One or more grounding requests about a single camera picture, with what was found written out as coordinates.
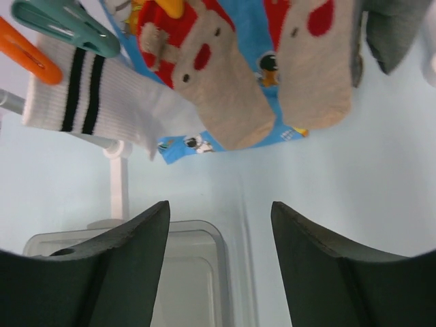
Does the beige red reindeer sock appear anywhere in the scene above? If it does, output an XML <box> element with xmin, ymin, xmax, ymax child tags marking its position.
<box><xmin>137</xmin><ymin>1</ymin><xmax>275</xmax><ymax>151</ymax></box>
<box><xmin>263</xmin><ymin>0</ymin><xmax>355</xmax><ymax>129</ymax></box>

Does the orange clothes peg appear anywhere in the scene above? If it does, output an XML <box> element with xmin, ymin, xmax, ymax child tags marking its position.
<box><xmin>1</xmin><ymin>17</ymin><xmax>63</xmax><ymax>85</ymax></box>

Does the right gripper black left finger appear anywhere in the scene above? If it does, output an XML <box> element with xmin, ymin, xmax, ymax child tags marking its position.
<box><xmin>1</xmin><ymin>201</ymin><xmax>170</xmax><ymax>326</ymax></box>

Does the grey sock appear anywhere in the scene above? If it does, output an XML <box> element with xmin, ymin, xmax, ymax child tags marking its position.
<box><xmin>350</xmin><ymin>0</ymin><xmax>432</xmax><ymax>88</ymax></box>

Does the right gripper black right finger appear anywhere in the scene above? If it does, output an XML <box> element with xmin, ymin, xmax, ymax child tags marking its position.
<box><xmin>270</xmin><ymin>202</ymin><xmax>435</xmax><ymax>326</ymax></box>

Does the blue space-print cloth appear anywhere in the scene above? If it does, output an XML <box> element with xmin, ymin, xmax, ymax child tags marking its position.
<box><xmin>102</xmin><ymin>1</ymin><xmax>308</xmax><ymax>164</ymax></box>

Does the teal clothes peg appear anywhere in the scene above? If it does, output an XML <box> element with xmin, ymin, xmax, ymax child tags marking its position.
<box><xmin>10</xmin><ymin>0</ymin><xmax>121</xmax><ymax>58</ymax></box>

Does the clear plastic bin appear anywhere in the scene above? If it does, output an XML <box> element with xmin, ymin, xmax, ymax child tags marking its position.
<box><xmin>25</xmin><ymin>221</ymin><xmax>232</xmax><ymax>326</ymax></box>

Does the white metal drying rack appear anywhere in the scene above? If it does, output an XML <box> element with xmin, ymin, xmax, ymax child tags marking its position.
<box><xmin>0</xmin><ymin>88</ymin><xmax>134</xmax><ymax>230</ymax></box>

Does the white sock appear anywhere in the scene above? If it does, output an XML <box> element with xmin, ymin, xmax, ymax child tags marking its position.
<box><xmin>22</xmin><ymin>35</ymin><xmax>205</xmax><ymax>157</ymax></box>

